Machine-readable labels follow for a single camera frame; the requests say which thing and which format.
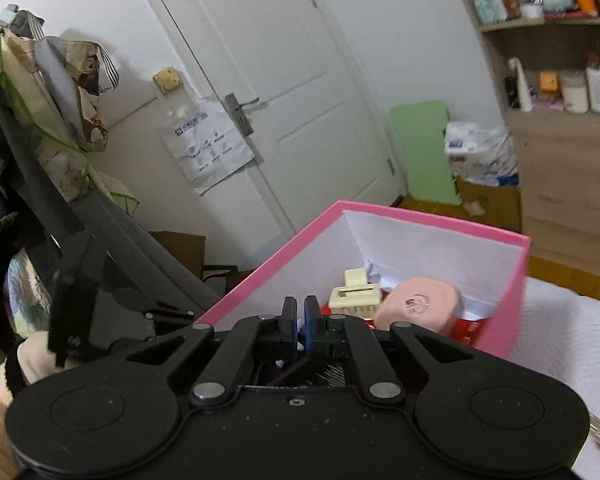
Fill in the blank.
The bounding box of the white door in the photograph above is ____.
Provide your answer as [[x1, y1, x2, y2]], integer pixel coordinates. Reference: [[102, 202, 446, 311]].
[[130, 0, 406, 241]]

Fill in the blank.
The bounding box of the white jar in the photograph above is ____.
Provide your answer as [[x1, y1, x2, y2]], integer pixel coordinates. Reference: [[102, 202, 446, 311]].
[[559, 72, 590, 114]]

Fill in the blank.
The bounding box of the wooden shelf unit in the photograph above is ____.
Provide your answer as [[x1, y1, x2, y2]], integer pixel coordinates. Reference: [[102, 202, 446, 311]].
[[442, 0, 600, 283]]

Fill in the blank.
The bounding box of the pink rounded case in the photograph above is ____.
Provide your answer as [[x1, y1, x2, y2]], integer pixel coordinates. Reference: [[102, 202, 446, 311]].
[[375, 276, 463, 338]]

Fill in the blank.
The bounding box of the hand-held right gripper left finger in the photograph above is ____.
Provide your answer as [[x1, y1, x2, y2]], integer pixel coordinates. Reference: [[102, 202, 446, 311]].
[[125, 297, 299, 408]]

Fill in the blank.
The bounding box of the red patterned paper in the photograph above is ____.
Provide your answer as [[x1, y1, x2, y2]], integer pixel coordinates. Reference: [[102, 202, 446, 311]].
[[320, 302, 496, 348]]

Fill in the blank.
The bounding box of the white plastic bag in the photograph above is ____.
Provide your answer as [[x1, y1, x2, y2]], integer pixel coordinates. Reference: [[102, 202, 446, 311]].
[[160, 100, 256, 196]]

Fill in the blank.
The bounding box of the blue white box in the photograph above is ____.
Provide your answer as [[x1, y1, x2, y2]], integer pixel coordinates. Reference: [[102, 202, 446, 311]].
[[474, 0, 506, 23]]

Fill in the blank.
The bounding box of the metal door handle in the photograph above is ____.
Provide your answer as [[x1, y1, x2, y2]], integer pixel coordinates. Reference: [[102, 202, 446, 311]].
[[224, 92, 261, 136]]

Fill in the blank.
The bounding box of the plain cardboard box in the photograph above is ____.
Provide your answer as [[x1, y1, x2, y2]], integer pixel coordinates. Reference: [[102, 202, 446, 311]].
[[150, 230, 206, 276]]

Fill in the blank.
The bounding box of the beige tote bag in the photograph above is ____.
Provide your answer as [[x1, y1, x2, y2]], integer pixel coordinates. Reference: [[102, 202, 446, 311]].
[[0, 25, 46, 126]]

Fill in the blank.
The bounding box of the green folding table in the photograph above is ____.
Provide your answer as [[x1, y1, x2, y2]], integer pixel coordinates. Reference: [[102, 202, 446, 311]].
[[387, 101, 463, 206]]

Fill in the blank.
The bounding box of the yellow cheese-shaped hook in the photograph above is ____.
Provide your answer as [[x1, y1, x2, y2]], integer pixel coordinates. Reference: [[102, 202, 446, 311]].
[[152, 66, 183, 95]]

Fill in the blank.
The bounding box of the beige phone stand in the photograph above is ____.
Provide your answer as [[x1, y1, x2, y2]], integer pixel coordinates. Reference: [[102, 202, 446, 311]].
[[328, 269, 383, 321]]

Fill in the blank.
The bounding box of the person's left forearm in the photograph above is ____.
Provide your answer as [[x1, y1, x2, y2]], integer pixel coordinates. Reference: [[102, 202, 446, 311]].
[[0, 332, 46, 480]]

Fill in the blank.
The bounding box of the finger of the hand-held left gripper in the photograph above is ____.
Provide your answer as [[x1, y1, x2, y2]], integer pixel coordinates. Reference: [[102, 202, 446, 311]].
[[144, 306, 202, 323]]

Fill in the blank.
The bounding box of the owl patterned tote bag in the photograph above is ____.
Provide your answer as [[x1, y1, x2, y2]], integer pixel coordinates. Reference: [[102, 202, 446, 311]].
[[35, 35, 118, 153]]

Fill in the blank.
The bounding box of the tissue pack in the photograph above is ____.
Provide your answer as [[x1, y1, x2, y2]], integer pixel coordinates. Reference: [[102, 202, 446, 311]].
[[444, 120, 518, 188]]

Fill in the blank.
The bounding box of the white can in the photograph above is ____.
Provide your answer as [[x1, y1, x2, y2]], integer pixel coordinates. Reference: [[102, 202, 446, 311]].
[[586, 55, 600, 113]]

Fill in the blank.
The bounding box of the dark grey rack frame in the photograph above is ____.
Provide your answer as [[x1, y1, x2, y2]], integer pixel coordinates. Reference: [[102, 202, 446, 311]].
[[0, 42, 231, 321]]

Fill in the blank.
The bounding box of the labelled cardboard box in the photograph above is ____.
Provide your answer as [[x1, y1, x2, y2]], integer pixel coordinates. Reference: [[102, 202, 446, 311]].
[[455, 177, 523, 233]]

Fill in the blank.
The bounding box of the pink cardboard box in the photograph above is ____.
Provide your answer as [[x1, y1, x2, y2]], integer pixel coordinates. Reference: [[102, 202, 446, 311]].
[[195, 200, 532, 361]]

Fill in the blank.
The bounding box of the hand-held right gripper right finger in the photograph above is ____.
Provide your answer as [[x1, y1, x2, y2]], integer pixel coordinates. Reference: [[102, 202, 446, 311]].
[[305, 296, 476, 406]]

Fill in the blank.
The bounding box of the white tube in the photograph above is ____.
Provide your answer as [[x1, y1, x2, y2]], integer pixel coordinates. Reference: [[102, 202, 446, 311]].
[[508, 57, 533, 112]]

